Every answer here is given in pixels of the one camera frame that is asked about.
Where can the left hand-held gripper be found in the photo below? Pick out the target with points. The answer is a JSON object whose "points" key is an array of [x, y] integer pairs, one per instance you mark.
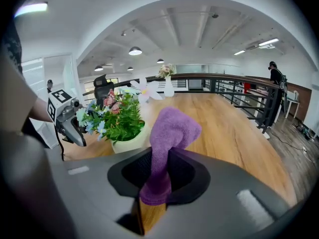
{"points": [[59, 108]]}

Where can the person's black star-print shirt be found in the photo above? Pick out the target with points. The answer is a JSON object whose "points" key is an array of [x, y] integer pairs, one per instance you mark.
{"points": [[12, 48]]}

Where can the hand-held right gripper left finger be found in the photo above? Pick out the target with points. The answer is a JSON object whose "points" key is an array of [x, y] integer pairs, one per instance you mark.
{"points": [[94, 183]]}

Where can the small white table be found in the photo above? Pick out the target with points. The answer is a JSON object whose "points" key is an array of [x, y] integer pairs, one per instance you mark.
{"points": [[292, 103]]}

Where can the small white flower pot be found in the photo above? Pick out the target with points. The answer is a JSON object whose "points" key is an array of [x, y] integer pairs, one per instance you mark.
{"points": [[122, 123]]}

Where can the white vase pink flowers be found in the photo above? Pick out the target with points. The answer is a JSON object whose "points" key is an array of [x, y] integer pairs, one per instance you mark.
{"points": [[169, 88]]}

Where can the wooden table white legs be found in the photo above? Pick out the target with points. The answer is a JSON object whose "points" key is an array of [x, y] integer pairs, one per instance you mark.
{"points": [[224, 133]]}

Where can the purple cloth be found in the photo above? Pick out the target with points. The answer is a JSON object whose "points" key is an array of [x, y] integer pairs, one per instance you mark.
{"points": [[172, 128]]}

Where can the black mesh office chair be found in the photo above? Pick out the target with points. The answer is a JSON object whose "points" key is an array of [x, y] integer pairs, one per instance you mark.
{"points": [[102, 88]]}

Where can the black metal railing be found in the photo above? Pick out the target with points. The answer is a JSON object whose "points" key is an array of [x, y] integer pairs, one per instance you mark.
{"points": [[224, 77]]}

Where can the fluorescent ceiling light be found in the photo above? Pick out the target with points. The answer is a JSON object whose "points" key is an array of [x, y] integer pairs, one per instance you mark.
{"points": [[268, 42], [239, 52], [32, 9]]}

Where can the ceiling dome camera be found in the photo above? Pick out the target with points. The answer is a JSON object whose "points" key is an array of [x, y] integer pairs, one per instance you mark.
{"points": [[215, 16]]}

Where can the person's left forearm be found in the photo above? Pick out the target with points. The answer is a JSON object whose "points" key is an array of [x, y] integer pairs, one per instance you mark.
{"points": [[41, 111]]}

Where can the red bag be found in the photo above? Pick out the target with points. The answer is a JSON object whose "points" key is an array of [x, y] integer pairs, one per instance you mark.
{"points": [[246, 88]]}

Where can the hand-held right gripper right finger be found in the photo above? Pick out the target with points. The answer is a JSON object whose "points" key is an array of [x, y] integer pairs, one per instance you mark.
{"points": [[224, 183]]}

